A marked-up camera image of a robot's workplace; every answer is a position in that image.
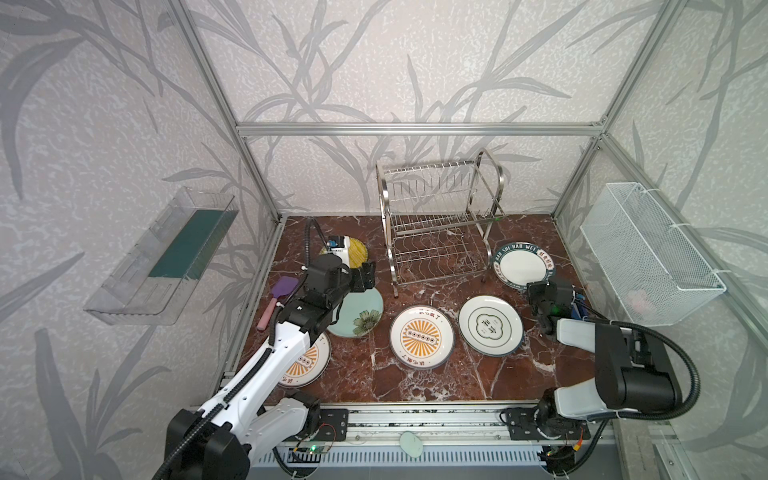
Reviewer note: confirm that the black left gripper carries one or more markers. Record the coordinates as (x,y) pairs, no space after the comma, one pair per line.
(363,276)

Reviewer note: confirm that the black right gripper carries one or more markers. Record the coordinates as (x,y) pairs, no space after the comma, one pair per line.
(537,294)

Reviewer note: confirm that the white plate green text rim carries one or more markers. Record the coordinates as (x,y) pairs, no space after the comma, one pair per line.
(517,264)

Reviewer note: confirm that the white plate black quatrefoil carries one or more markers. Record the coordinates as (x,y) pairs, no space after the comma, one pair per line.
(490,326)

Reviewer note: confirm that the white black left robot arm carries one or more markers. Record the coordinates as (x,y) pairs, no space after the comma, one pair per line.
(222,438)

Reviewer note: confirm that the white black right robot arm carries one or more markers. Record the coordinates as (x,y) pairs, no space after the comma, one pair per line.
(640,374)

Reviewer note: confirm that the stainless steel dish rack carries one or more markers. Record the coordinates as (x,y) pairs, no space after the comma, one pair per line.
(437,218)

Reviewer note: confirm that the yellow ribbed plate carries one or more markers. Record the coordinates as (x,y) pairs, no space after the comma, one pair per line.
(358,253)

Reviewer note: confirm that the blue clip tool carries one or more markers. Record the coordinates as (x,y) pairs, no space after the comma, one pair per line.
(580,308)

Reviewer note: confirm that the light green flower plate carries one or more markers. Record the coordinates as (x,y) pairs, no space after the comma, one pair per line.
(359,314)

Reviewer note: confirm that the purple pink spatula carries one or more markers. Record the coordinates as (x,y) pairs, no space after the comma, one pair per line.
(284,287)

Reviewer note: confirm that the orange sunburst plate centre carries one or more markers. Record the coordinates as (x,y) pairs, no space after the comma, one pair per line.
(422,337)

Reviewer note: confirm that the orange sunburst plate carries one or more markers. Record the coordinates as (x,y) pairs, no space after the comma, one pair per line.
(422,337)
(310,366)

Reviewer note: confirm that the orange sunburst plate left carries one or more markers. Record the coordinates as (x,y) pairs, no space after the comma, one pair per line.
(310,366)

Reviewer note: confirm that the pale green oval puck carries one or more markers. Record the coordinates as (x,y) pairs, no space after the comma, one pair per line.
(411,445)

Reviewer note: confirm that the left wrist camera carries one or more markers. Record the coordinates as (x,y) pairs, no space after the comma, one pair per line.
(340,246)

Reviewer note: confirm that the white wire mesh basket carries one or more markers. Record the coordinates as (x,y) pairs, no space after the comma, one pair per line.
(658,275)

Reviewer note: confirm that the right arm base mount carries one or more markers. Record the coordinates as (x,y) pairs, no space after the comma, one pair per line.
(530,424)

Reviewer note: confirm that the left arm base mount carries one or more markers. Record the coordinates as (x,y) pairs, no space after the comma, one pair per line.
(325,425)

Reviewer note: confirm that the clear plastic wall shelf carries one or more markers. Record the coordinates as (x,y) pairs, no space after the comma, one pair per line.
(155,280)

